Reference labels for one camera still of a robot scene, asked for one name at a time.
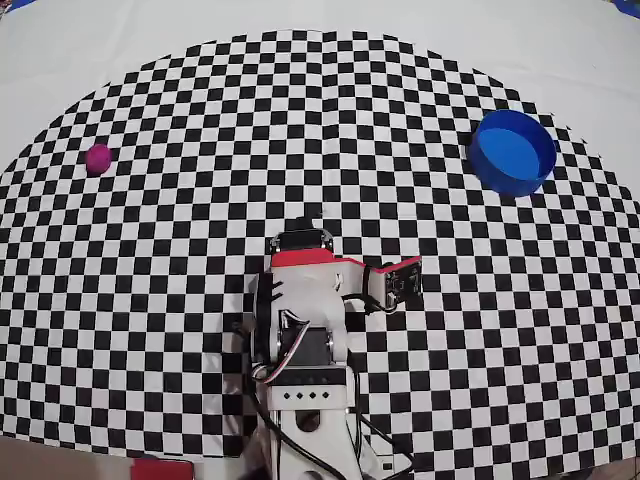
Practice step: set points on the white striped gripper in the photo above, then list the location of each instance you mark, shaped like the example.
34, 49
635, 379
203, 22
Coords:
301, 244

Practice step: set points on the pink faceted ball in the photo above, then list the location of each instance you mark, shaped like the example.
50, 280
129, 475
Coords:
98, 159

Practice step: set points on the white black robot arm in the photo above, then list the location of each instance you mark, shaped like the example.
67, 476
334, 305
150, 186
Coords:
305, 395

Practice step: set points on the red flat box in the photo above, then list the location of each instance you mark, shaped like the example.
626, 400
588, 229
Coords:
162, 470

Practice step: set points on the blue round box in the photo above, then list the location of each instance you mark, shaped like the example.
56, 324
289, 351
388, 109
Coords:
515, 150

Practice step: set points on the black white checkerboard mat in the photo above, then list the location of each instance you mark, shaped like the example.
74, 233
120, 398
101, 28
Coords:
320, 125

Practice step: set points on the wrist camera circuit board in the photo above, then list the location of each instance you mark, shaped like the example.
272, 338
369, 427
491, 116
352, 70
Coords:
402, 285

